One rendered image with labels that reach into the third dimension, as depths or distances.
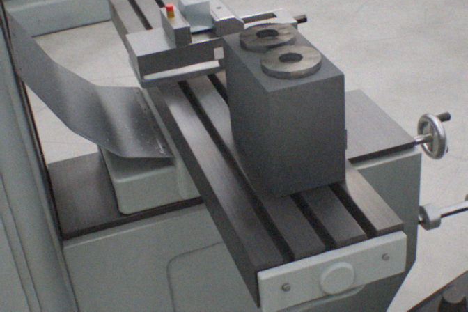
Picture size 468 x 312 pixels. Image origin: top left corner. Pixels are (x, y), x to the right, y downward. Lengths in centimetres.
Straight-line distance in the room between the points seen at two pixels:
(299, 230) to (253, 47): 29
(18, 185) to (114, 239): 25
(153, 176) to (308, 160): 42
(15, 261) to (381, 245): 68
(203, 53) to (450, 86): 209
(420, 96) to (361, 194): 225
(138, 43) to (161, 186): 30
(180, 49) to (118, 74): 230
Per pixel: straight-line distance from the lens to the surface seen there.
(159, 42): 152
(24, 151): 132
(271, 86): 104
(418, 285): 236
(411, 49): 379
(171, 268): 157
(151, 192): 145
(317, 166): 112
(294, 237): 105
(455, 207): 180
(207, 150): 126
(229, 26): 150
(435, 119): 181
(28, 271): 143
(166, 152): 140
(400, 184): 167
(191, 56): 150
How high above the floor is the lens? 161
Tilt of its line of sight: 31 degrees down
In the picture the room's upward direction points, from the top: 6 degrees counter-clockwise
